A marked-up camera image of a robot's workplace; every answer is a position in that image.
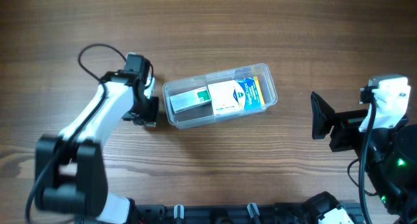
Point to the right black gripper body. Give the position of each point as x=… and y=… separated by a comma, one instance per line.
x=347, y=135

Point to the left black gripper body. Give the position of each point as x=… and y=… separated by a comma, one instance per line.
x=151, y=110

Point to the white Panadol box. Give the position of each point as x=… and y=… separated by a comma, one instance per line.
x=190, y=99

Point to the white plaster box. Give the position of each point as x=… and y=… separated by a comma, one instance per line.
x=227, y=97

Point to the dark green square packet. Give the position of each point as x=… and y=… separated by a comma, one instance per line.
x=151, y=112

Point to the white sanitizer bottle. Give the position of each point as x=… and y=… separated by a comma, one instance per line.
x=144, y=71

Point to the blue yellow VapoDrops box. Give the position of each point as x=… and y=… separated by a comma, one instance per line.
x=247, y=93

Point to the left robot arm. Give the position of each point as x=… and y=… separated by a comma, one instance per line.
x=69, y=167

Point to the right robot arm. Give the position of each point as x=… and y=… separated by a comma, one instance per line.
x=391, y=154

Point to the clear plastic container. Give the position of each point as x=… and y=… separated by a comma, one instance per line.
x=204, y=114

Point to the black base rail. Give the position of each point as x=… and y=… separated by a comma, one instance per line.
x=322, y=208

